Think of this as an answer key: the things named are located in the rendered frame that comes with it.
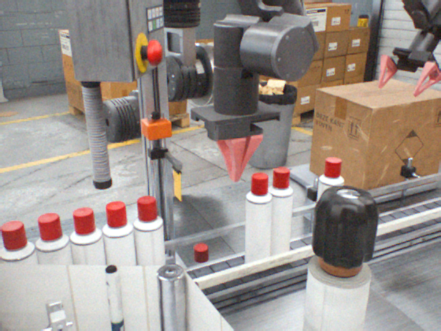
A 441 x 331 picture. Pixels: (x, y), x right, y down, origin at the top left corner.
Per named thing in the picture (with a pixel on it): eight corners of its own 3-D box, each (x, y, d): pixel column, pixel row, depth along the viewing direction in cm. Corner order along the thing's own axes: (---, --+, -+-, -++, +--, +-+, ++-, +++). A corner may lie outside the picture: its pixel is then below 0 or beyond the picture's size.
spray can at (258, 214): (252, 275, 91) (254, 183, 83) (239, 262, 95) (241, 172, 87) (274, 269, 93) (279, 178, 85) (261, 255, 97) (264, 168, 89)
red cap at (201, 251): (191, 260, 104) (190, 248, 103) (198, 253, 107) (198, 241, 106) (204, 264, 103) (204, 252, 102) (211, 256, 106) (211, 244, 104)
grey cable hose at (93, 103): (95, 192, 82) (80, 76, 73) (91, 184, 84) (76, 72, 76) (115, 188, 83) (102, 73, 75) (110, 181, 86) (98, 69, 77)
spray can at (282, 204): (272, 267, 93) (277, 176, 85) (260, 254, 98) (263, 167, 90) (294, 261, 96) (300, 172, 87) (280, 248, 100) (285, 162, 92)
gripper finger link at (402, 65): (391, 84, 110) (411, 51, 110) (366, 79, 115) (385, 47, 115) (401, 98, 114) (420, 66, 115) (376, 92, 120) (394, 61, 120)
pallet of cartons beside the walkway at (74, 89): (191, 126, 463) (189, 35, 427) (116, 143, 416) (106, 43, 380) (135, 102, 550) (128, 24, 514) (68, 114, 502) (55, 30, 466)
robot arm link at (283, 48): (288, 31, 61) (266, -30, 56) (358, 39, 53) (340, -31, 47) (227, 87, 58) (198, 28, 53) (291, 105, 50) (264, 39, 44)
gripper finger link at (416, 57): (418, 90, 105) (439, 55, 105) (390, 84, 110) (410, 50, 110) (427, 105, 109) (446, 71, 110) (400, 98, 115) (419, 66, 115)
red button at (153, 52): (137, 41, 67) (157, 42, 67) (145, 38, 70) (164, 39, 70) (138, 67, 68) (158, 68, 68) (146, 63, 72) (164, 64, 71)
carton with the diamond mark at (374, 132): (359, 201, 127) (372, 107, 116) (308, 170, 147) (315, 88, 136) (437, 181, 139) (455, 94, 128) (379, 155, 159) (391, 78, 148)
